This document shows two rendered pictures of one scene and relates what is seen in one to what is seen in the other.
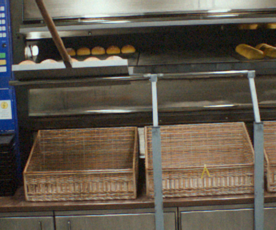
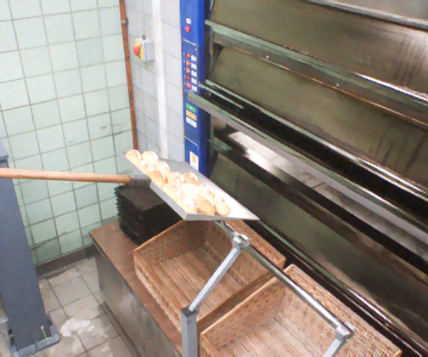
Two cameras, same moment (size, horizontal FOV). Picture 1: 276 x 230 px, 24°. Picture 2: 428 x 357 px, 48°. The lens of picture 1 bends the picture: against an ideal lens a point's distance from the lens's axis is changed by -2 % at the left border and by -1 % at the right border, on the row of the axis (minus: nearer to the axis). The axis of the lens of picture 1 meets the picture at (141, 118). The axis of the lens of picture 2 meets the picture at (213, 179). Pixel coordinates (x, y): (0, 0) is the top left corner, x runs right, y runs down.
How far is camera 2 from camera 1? 2.71 m
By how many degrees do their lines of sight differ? 55
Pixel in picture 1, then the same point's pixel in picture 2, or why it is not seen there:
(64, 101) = (237, 185)
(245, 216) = not seen: outside the picture
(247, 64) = not seen: outside the picture
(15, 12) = (208, 66)
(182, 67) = (348, 227)
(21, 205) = (126, 276)
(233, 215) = not seen: outside the picture
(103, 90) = (271, 196)
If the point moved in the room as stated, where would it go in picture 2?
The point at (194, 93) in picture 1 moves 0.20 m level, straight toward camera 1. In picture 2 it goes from (354, 268) to (312, 287)
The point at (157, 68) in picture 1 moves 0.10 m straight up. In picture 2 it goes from (321, 209) to (323, 187)
